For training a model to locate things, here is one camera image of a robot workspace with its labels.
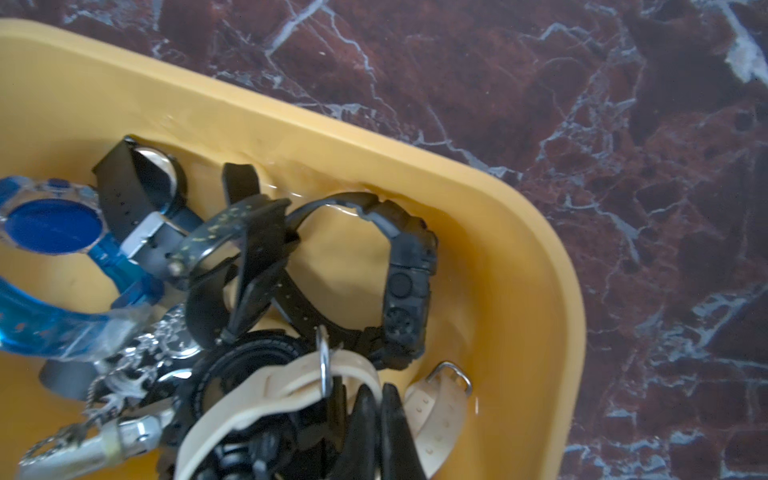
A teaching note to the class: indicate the black band watch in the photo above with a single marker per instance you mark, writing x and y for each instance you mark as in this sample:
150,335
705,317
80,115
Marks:
401,336

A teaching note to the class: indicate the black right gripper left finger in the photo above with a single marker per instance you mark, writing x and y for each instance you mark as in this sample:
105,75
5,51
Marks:
359,456

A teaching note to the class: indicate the blue translucent watch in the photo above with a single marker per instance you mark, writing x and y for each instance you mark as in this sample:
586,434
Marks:
67,291

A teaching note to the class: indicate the silver chain bracelet watch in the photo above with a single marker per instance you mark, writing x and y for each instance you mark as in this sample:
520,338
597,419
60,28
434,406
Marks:
147,369

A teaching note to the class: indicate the thin black watch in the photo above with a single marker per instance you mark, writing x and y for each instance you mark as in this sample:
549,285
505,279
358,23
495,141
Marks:
143,198

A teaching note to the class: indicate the black strap watch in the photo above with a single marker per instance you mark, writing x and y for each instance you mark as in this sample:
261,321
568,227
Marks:
229,266

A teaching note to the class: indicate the chunky black watch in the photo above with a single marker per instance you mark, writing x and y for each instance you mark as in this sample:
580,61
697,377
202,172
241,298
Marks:
298,444

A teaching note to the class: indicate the yellow plastic storage box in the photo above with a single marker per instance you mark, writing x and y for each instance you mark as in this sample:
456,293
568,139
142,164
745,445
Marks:
506,303

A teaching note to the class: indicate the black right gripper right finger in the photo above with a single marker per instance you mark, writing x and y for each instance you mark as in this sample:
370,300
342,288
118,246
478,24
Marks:
398,454

